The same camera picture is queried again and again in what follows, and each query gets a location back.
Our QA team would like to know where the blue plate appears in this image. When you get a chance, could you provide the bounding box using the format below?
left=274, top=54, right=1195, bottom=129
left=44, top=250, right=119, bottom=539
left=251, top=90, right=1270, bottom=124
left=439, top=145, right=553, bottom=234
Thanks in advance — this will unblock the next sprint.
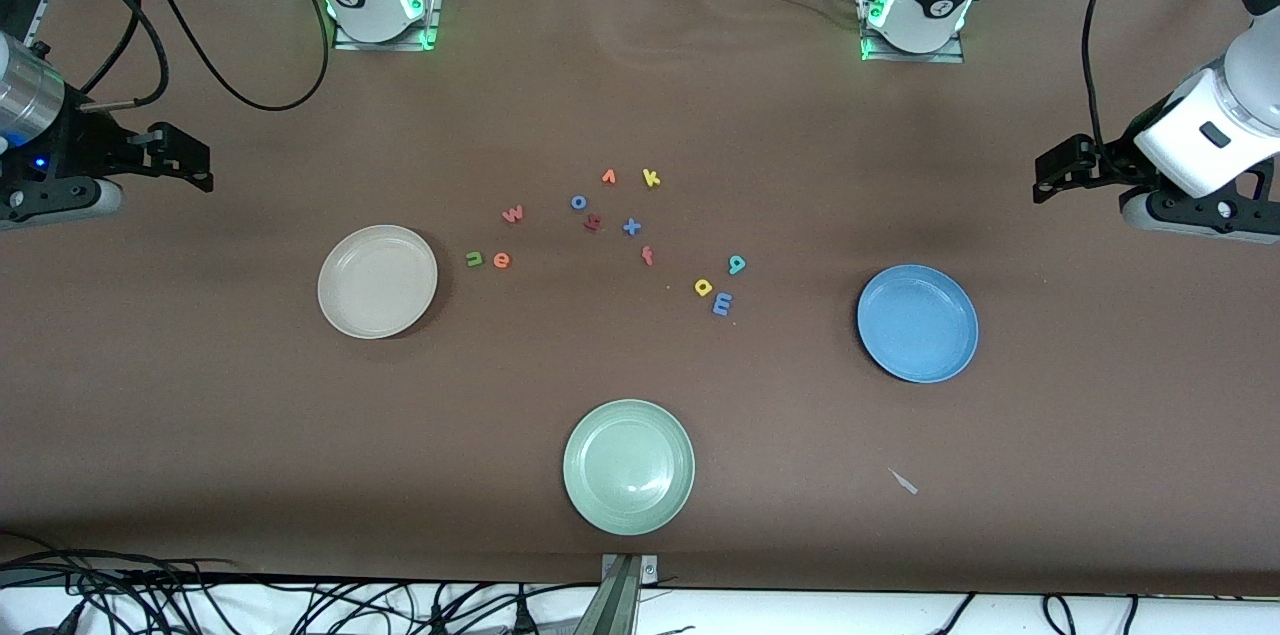
left=856, top=264, right=980, bottom=384

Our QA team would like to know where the beige plate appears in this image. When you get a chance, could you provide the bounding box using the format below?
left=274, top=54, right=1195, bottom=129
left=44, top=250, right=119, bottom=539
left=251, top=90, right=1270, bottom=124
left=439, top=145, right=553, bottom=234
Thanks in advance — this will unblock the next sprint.
left=317, top=224, right=439, bottom=340

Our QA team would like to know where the brown table cover mat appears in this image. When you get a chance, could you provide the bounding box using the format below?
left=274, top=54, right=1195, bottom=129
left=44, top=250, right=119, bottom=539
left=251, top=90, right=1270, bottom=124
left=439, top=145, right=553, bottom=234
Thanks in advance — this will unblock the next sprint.
left=0, top=0, right=1280, bottom=598

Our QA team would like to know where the pale green plate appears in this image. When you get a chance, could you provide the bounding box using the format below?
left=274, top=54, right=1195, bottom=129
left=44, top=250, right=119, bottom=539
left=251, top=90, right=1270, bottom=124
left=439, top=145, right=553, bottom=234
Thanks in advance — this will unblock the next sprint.
left=562, top=399, right=696, bottom=537

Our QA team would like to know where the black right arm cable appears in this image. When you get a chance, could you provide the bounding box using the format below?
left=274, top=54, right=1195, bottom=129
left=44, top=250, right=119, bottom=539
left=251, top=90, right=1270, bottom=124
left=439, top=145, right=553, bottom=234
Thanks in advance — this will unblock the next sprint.
left=78, top=0, right=332, bottom=113

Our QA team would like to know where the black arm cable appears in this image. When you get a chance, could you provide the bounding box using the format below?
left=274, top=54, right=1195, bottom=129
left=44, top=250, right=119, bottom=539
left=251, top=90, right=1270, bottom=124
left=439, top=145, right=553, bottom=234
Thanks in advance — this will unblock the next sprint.
left=1082, top=0, right=1156, bottom=171
left=78, top=0, right=332, bottom=113

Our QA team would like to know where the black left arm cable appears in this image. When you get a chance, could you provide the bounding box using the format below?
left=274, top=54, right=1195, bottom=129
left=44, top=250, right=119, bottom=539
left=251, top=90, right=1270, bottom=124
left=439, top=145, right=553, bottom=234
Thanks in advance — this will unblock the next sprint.
left=1082, top=0, right=1156, bottom=171

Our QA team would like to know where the aluminium frame profile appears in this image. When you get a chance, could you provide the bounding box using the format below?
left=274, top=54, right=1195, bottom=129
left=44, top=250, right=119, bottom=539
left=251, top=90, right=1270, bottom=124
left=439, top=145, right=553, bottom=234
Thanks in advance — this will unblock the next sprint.
left=20, top=0, right=53, bottom=51

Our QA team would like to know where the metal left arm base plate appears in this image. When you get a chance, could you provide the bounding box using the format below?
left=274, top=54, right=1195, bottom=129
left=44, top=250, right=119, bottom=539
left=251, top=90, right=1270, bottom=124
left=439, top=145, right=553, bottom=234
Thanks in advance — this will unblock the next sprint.
left=858, top=0, right=967, bottom=64

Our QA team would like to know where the black cable tangle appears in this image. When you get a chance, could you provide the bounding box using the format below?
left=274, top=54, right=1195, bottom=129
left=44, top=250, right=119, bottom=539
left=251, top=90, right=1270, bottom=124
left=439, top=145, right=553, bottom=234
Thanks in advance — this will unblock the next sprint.
left=0, top=530, right=601, bottom=635

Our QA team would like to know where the aluminium frame post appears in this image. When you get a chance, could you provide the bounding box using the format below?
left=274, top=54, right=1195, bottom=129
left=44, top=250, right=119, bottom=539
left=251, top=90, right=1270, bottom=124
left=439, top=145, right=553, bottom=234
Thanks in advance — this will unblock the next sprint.
left=575, top=553, right=660, bottom=635

